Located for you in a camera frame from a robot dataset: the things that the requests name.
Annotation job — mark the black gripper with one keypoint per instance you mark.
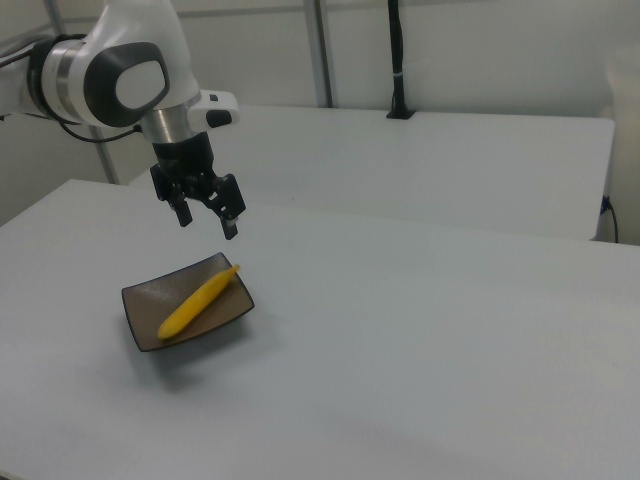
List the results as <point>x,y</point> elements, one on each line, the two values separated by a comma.
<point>182,155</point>

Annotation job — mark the black camera stand pole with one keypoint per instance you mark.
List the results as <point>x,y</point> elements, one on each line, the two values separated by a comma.
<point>398,60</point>

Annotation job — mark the square brown ceramic plate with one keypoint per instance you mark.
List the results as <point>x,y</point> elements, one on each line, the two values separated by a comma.
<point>145,310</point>

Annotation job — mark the yellow banana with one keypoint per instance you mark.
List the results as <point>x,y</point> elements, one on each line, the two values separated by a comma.
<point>195,305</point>

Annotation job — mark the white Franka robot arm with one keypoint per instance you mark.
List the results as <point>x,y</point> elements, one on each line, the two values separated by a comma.
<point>140,30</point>

